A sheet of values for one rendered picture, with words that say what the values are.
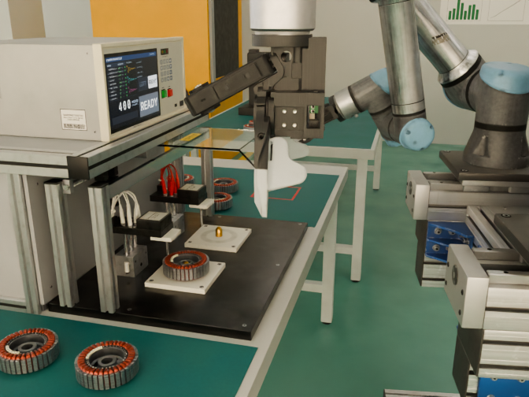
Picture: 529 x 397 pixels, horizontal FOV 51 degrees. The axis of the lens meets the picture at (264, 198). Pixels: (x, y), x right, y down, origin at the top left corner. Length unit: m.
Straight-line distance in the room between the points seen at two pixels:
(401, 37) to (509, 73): 0.27
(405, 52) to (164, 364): 0.82
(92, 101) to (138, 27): 3.93
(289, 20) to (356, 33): 5.86
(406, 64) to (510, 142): 0.31
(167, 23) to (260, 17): 4.42
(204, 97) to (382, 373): 1.87
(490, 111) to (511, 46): 5.16
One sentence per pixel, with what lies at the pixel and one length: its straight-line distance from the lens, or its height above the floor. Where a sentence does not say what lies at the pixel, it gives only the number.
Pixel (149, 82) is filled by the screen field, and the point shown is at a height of 1.22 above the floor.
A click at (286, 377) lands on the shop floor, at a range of 2.32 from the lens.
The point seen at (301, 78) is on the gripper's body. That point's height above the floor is 1.30.
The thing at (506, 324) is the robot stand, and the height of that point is 0.91.
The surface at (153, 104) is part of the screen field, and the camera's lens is 1.42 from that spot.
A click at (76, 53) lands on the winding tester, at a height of 1.30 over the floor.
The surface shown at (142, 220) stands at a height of 0.92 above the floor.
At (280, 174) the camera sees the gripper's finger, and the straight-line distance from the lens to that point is 0.62.
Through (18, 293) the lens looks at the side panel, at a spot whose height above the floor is 0.79.
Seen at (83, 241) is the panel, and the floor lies 0.85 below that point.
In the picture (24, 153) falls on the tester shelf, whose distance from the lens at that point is 1.19.
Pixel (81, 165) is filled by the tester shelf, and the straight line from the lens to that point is 1.12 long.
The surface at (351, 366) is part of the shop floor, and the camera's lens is 2.40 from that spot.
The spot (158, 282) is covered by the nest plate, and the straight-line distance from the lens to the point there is 1.32.
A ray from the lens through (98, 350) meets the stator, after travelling 1.11.
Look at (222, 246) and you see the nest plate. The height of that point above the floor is 0.78.
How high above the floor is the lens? 1.37
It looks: 18 degrees down
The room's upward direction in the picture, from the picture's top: straight up
